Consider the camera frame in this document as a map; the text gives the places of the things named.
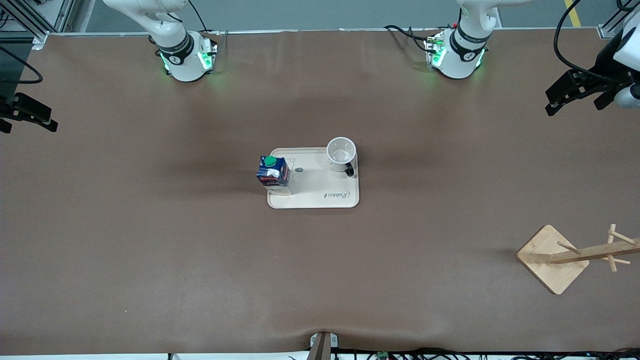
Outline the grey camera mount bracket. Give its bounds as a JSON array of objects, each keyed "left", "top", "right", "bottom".
[{"left": 309, "top": 331, "right": 340, "bottom": 360}]

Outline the black base cable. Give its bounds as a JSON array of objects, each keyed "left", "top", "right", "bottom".
[
  {"left": 384, "top": 24, "right": 441, "bottom": 54},
  {"left": 187, "top": 0, "right": 229, "bottom": 51}
]

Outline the aluminium frame post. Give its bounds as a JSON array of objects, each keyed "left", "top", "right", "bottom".
[
  {"left": 597, "top": 0, "right": 640, "bottom": 40},
  {"left": 0, "top": 0, "right": 76, "bottom": 50}
]

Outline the black right base cable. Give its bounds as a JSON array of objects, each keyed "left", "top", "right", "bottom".
[{"left": 187, "top": 0, "right": 229, "bottom": 51}]

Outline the blue milk carton green cap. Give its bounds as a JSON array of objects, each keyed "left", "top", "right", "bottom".
[{"left": 256, "top": 155, "right": 293, "bottom": 195}]

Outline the beige plastic tray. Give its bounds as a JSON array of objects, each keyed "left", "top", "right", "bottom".
[{"left": 267, "top": 147, "right": 360, "bottom": 209}]

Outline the wooden mug rack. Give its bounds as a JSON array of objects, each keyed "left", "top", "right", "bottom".
[{"left": 516, "top": 223, "right": 640, "bottom": 296}]

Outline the black left base cable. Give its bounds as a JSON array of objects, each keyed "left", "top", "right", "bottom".
[{"left": 384, "top": 24, "right": 441, "bottom": 54}]

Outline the white smiley mug black handle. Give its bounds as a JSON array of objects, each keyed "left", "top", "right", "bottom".
[{"left": 326, "top": 136, "right": 359, "bottom": 178}]

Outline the brown table mat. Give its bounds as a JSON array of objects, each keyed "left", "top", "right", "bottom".
[{"left": 0, "top": 28, "right": 640, "bottom": 357}]

